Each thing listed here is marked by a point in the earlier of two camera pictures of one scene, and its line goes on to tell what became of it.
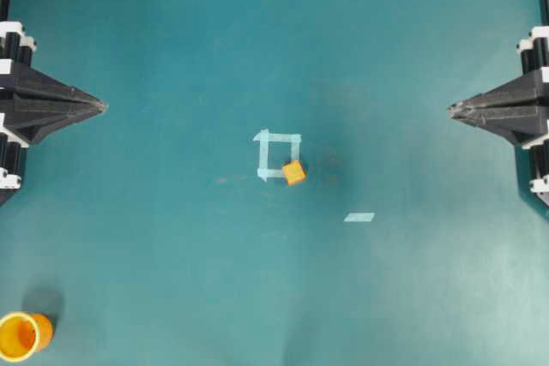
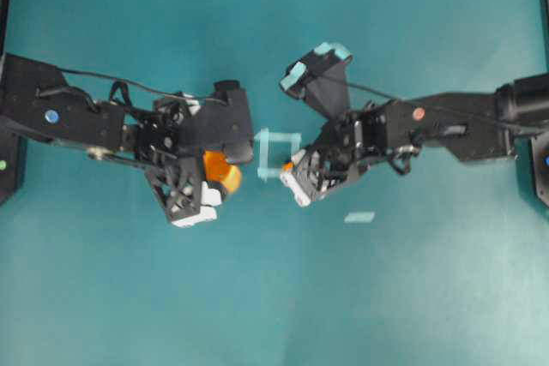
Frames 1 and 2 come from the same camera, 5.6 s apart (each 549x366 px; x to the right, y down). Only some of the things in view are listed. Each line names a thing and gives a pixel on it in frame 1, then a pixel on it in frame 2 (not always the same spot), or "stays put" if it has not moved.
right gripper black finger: (530, 89) -> (321, 78)
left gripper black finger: (33, 87) -> (223, 124)
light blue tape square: (264, 137) stays put
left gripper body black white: (18, 102) -> (159, 128)
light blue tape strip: (359, 217) stays put
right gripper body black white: (534, 51) -> (351, 140)
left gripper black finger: (30, 123) -> (187, 199)
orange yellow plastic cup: (24, 333) -> (218, 170)
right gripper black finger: (520, 123) -> (306, 181)
